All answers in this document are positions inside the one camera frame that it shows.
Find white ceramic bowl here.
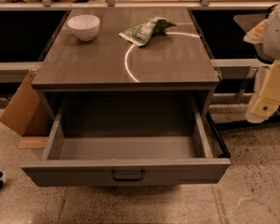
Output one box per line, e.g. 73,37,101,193
67,15,100,41

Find black chair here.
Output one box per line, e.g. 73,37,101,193
214,4,280,132

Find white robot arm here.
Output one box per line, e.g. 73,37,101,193
244,3,280,123

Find brown cardboard piece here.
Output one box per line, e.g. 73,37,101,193
0,70,50,149

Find green snack bag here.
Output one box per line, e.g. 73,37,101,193
119,17,175,47

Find black top drawer handle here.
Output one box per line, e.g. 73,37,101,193
112,171,146,182

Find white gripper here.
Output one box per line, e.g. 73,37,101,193
245,61,280,123

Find grey top drawer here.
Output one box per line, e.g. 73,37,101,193
22,92,231,187

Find grey drawer cabinet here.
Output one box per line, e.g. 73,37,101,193
32,7,220,111

